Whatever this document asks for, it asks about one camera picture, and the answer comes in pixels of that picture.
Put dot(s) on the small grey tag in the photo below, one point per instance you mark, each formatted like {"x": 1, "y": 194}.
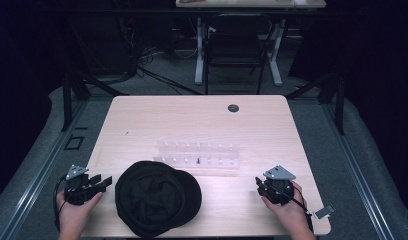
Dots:
{"x": 324, "y": 212}

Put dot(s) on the black cap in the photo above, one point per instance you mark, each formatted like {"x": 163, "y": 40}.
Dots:
{"x": 157, "y": 198}

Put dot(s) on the metal floor rail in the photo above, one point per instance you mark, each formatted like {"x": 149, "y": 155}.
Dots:
{"x": 358, "y": 173}
{"x": 42, "y": 170}

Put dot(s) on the black chair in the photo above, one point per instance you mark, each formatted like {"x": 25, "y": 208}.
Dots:
{"x": 235, "y": 46}

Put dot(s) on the person's right hand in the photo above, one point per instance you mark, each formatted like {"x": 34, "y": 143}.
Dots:
{"x": 288, "y": 213}

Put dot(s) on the white-legged desk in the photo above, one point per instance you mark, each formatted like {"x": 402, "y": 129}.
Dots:
{"x": 245, "y": 3}

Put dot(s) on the dark round table grommet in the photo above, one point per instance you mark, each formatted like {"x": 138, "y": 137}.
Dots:
{"x": 233, "y": 108}

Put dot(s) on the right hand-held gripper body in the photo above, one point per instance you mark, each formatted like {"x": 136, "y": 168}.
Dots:
{"x": 279, "y": 185}

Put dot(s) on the clear acrylic peg rack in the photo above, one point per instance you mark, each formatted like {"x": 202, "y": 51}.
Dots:
{"x": 198, "y": 156}

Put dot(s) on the black metal stand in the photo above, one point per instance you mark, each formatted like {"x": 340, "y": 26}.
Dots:
{"x": 339, "y": 103}
{"x": 68, "y": 100}

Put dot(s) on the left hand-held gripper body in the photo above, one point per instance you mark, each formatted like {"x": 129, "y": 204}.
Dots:
{"x": 79, "y": 186}

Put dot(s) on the person's left hand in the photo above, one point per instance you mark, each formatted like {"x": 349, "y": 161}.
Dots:
{"x": 73, "y": 213}

